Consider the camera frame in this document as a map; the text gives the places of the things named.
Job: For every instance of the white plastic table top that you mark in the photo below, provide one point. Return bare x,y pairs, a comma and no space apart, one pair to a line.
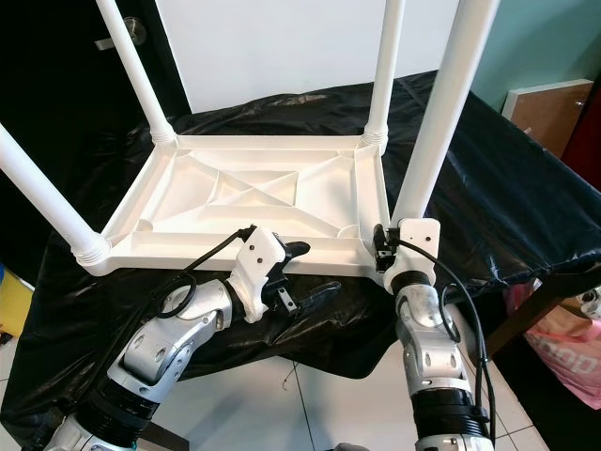
188,202

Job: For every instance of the white plastic table leg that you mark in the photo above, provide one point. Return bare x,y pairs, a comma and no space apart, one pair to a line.
446,103
136,66
385,66
47,202

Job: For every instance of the black plastic sheet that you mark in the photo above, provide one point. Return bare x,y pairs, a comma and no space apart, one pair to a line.
516,207

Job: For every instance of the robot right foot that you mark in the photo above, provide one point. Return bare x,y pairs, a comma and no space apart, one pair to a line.
349,446

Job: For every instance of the yellow bag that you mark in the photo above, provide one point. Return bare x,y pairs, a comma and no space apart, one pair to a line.
14,305

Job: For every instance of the white board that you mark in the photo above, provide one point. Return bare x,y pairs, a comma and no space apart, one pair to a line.
272,47

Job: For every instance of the brown wooden cabinet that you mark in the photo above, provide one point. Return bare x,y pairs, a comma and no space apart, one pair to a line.
549,117

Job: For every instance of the white grey small device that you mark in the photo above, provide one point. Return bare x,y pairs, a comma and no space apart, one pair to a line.
590,303

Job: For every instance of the pink plastic bag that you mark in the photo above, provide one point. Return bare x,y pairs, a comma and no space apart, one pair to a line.
568,366

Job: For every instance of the dark red cloth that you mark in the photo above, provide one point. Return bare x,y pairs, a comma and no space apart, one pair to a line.
587,150

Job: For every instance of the black door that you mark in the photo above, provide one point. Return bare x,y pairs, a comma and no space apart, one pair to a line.
56,56

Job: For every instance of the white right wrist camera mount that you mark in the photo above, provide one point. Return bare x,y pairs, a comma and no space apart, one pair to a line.
418,242

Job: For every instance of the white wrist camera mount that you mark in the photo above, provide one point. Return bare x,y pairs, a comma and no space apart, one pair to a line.
258,263
418,242

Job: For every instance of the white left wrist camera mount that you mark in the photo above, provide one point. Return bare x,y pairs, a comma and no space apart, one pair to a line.
258,263

